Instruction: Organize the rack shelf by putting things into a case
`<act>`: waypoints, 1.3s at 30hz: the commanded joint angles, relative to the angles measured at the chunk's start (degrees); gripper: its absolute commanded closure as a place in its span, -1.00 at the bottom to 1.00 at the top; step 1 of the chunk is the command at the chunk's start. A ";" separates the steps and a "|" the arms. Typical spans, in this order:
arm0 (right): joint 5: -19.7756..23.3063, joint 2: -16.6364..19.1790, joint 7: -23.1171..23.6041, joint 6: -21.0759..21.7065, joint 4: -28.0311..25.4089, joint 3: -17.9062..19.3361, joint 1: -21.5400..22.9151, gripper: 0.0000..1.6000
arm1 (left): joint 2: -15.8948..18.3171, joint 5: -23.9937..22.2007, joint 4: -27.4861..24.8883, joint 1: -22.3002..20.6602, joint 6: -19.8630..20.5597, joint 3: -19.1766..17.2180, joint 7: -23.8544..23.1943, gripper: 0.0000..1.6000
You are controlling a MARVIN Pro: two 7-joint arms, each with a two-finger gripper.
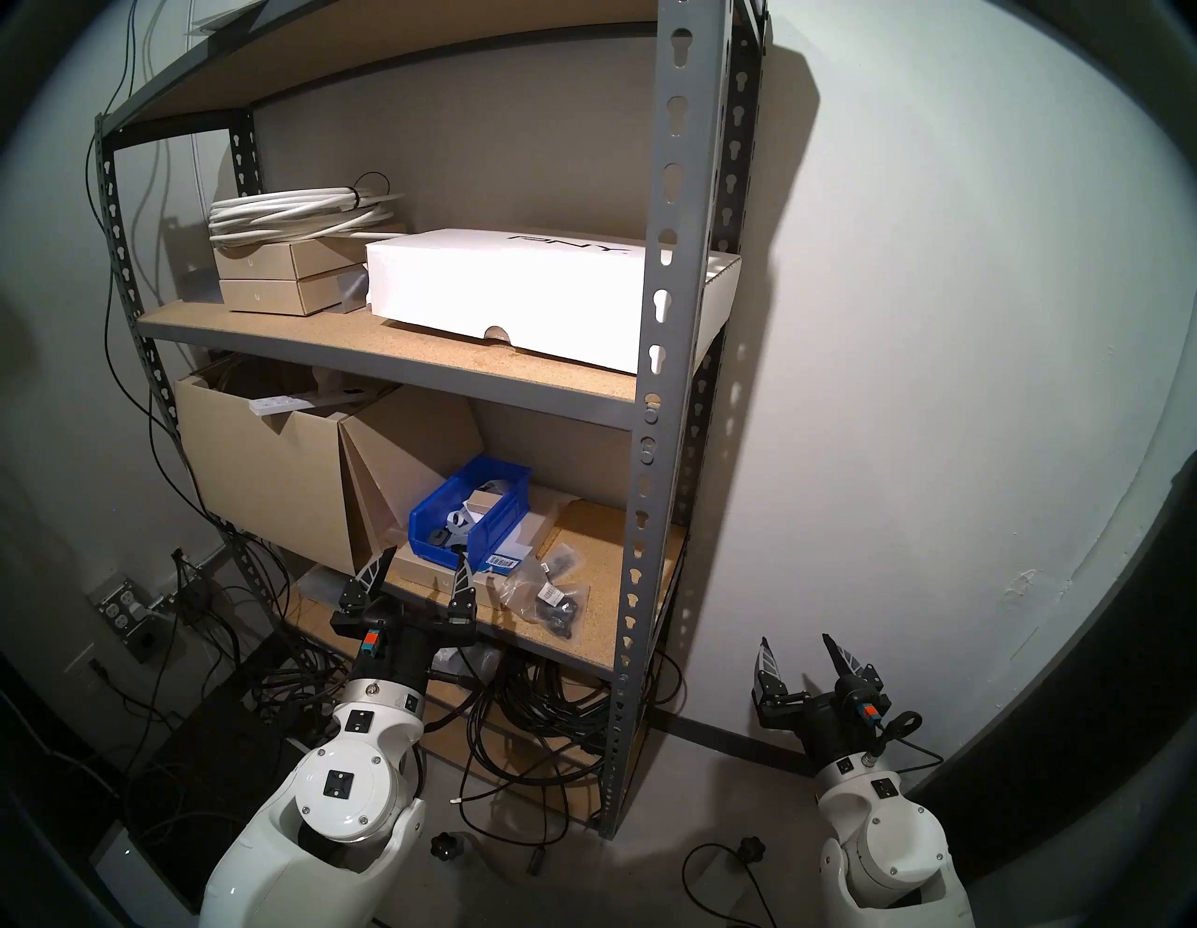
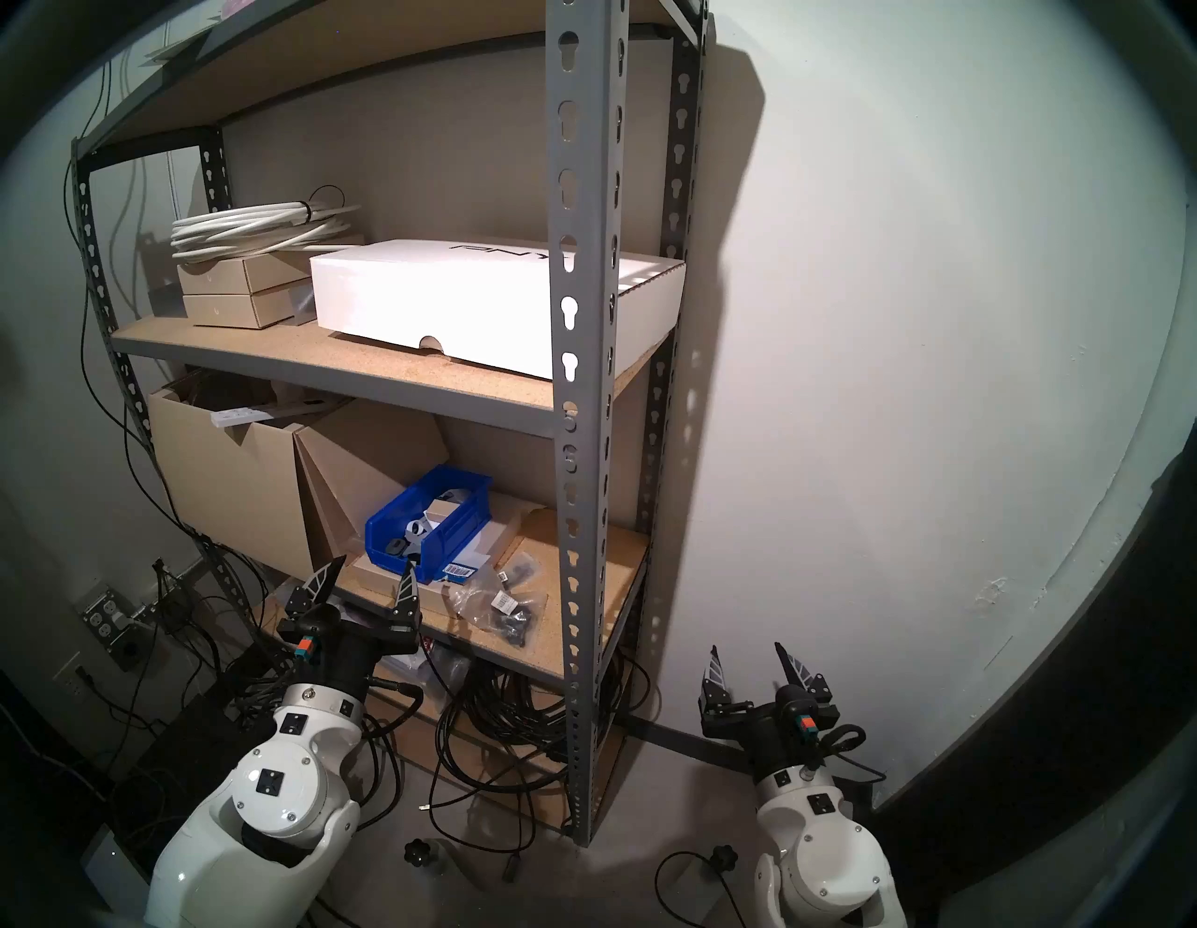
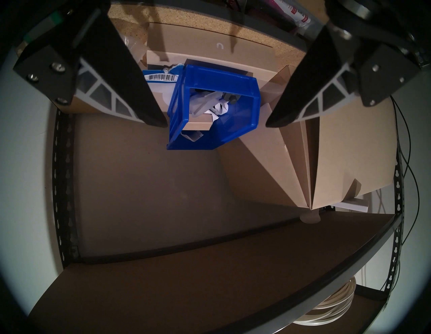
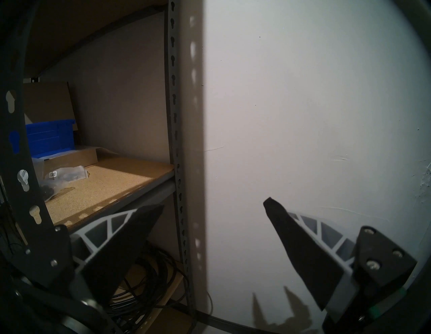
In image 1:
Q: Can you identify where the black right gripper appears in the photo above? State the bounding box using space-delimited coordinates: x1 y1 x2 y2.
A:
751 634 887 773

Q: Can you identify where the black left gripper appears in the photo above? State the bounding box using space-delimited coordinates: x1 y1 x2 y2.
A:
332 547 480 691

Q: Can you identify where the black equipment case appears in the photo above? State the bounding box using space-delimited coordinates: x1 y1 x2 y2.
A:
122 655 328 890

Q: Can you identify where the grey steel rack shelf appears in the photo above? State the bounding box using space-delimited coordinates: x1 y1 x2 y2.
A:
94 0 772 840

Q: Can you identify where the flat tan cardboard box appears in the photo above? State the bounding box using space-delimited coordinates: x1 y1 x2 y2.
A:
388 543 525 609

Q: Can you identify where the clear plastic container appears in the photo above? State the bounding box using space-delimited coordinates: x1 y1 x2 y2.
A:
297 566 352 609

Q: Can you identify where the blue plastic bin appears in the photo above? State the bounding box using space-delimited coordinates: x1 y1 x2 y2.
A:
408 456 532 573

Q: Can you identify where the leaning cardboard flap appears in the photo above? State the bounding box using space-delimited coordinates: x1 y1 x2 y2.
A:
339 385 485 586

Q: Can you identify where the large open cardboard box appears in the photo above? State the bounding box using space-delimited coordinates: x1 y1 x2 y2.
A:
174 354 403 577

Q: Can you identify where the large white PNY box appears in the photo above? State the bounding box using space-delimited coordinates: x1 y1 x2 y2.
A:
365 228 743 375

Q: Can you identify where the small tan cardboard box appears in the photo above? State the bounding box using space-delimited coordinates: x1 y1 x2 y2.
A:
220 265 368 317
213 236 370 282

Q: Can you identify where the white device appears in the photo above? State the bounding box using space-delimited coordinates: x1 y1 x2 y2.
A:
89 821 202 928

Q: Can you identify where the black cable tangle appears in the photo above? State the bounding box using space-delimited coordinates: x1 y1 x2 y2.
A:
168 529 366 740

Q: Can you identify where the black coiled cable bundle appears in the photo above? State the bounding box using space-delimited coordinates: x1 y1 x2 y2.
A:
411 645 688 876

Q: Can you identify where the black plug with cable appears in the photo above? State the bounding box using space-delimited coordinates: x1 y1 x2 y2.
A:
681 835 777 928

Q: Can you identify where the grey wall outlet box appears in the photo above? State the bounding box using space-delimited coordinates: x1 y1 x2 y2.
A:
89 573 174 667

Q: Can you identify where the coiled white cable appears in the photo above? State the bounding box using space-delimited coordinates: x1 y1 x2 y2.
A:
208 172 408 248

